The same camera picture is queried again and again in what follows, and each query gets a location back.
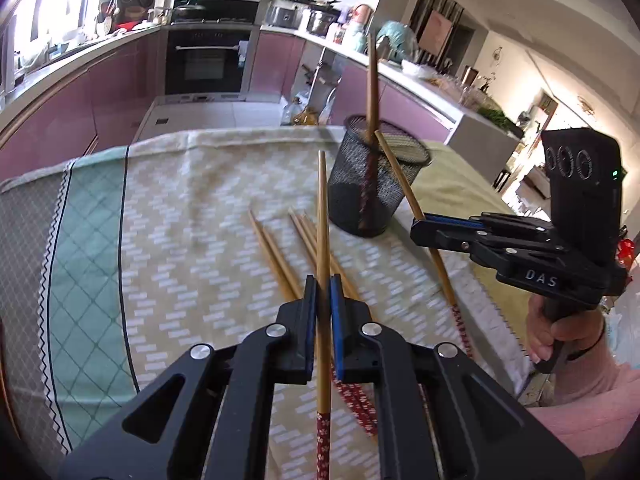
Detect teal plastic bag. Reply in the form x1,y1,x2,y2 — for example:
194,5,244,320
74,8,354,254
377,20,418,63

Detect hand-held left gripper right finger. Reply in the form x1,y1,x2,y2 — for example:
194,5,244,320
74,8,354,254
328,274,586,480

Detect silver metal box appliance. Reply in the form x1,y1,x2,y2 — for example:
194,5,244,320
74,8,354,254
265,5,301,28

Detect framed wall painting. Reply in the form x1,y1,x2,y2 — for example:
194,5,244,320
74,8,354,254
417,10,453,53

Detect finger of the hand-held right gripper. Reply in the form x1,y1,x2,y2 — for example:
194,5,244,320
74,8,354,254
424,212,553,241
411,221,571,271

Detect red plastic bag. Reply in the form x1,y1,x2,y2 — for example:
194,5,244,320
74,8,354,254
617,237,638,273

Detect black wok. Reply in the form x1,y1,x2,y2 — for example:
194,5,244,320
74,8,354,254
171,4,207,23

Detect long purple kitchen cabinets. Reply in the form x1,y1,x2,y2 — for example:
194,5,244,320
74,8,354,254
0,30,166,181

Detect yellow-green cloth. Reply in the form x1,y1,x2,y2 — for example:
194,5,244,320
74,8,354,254
390,140,551,341

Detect black integrated stove oven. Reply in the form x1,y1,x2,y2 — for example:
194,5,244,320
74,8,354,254
165,0,266,96

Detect dark glass bottle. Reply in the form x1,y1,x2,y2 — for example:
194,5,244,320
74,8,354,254
280,99,303,126

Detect person's right hand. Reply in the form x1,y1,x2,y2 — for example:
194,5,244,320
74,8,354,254
525,294,606,361

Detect beige patterned tablecloth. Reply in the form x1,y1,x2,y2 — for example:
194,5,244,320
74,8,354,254
0,125,531,480

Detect white plastic bag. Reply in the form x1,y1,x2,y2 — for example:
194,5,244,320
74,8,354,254
607,305,640,366

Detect black mesh utensil holder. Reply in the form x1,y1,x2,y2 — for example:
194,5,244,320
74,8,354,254
327,114,433,238

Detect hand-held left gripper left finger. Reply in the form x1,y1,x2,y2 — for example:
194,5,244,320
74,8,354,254
57,275,321,480

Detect white jar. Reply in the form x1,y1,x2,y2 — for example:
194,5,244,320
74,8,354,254
345,21,371,53

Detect green leafy vegetables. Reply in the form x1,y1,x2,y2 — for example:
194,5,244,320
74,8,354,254
477,107,518,129

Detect silver cooking pot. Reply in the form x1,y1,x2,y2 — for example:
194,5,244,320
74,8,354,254
305,5,338,36

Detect purple island cabinets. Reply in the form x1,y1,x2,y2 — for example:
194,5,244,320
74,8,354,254
250,30,456,143

